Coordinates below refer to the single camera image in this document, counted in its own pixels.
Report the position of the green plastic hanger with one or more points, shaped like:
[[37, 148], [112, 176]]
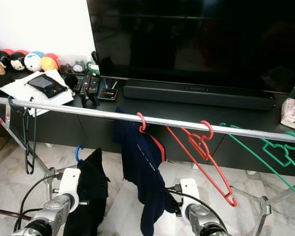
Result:
[[255, 156]]

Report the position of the black flat television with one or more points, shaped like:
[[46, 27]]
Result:
[[191, 44]]

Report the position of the black red-topped plush toy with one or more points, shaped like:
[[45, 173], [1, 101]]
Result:
[[4, 58]]

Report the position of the black soundbar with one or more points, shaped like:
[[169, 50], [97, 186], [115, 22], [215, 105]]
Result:
[[196, 94]]

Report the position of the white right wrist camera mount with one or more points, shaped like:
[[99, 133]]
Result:
[[190, 194]]

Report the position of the patterned tissue pack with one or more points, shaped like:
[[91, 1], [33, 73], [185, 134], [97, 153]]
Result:
[[292, 115]]

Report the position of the white paper sheets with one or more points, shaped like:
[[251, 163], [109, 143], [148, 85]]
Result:
[[19, 88]]

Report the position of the silver metal clothes rack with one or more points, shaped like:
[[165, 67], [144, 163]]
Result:
[[98, 114]]

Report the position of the blue plastic hanger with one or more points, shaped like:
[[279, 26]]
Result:
[[76, 153]]

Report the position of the black television cabinet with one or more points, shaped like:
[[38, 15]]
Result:
[[69, 132]]

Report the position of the small green gadget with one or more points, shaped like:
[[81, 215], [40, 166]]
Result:
[[92, 70]]

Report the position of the black mouse plush toy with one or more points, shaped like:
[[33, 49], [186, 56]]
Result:
[[17, 61]]

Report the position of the navy blue shirt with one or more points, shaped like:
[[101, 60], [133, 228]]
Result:
[[140, 167]]

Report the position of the red plastic hanger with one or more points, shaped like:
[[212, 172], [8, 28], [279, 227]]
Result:
[[162, 147], [202, 147]]

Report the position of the black wallet pouch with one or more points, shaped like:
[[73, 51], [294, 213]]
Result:
[[47, 86]]

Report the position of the small black display box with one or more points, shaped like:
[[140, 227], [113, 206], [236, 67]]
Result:
[[108, 94]]

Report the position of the yellow round plush toy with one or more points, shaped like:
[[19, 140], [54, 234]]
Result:
[[50, 64]]

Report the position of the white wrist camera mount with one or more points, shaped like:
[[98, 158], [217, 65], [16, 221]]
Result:
[[190, 194], [70, 187]]

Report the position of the black knit garment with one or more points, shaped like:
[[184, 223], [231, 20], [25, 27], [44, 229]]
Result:
[[91, 191]]

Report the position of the black plastic hanger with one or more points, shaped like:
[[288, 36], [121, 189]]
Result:
[[30, 167]]

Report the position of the black remote control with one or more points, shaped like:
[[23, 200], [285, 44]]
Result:
[[86, 88], [95, 91]]

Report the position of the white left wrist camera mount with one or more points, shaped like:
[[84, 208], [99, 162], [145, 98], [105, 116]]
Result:
[[70, 187]]

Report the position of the black round microphone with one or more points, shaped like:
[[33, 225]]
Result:
[[70, 81]]

